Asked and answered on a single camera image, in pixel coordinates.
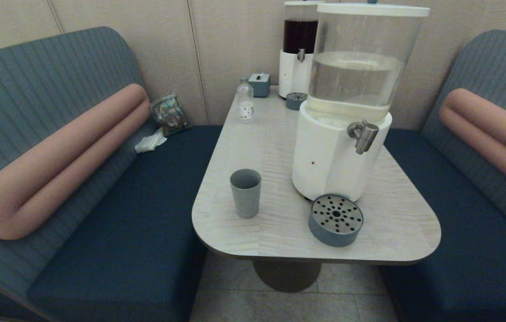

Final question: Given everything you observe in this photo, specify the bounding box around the large steel dispenser tap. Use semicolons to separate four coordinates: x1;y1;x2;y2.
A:
347;120;380;155

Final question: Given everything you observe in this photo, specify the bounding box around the blue-grey tissue box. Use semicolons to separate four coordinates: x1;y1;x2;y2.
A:
249;73;271;97

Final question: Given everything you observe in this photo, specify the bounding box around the large blue drip tray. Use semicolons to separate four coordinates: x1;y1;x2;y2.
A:
308;194;364;247

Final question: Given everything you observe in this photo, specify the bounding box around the pink bolster cushion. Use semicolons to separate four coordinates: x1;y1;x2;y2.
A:
439;88;506;202
0;83;151;241

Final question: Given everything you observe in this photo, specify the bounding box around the ribbed table pedestal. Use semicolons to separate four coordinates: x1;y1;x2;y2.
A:
252;259;323;293

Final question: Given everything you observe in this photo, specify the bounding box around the grey plastic cup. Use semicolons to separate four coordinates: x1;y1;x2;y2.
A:
230;169;262;219

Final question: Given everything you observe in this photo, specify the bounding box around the patterned snack bag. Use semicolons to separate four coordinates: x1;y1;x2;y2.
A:
150;94;191;137

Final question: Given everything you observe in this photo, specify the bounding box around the small blue drip tray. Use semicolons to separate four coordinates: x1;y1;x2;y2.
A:
286;93;308;110

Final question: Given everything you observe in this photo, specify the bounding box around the white dispenser lid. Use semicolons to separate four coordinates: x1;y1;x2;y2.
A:
317;3;430;18

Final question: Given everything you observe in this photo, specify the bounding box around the crumpled white tissue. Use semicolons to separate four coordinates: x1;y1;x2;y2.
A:
135;127;168;153

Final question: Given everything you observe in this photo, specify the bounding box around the blue upholstered bench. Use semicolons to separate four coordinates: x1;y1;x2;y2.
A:
0;26;224;322
378;30;506;322

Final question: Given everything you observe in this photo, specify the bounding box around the dark drink dispenser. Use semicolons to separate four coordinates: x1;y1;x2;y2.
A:
278;1;325;99

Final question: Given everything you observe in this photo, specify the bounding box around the large clear water dispenser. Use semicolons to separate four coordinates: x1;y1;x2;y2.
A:
292;3;430;203

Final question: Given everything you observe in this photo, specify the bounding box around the small clear bottle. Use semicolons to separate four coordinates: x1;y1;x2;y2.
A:
236;79;254;123

